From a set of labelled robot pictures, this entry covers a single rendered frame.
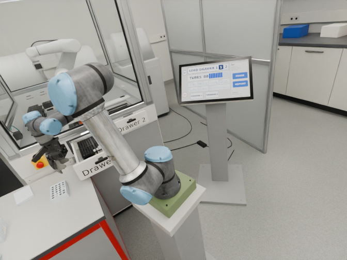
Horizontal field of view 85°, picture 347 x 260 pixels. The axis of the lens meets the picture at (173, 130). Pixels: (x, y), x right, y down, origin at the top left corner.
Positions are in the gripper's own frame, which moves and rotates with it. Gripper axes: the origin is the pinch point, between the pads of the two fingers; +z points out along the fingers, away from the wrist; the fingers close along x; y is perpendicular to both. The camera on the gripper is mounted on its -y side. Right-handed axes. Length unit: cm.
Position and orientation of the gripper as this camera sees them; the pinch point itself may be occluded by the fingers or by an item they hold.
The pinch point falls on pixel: (60, 169)
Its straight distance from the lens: 126.9
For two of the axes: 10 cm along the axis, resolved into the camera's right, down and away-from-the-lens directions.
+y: 9.6, -2.5, 0.9
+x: -2.0, -4.9, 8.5
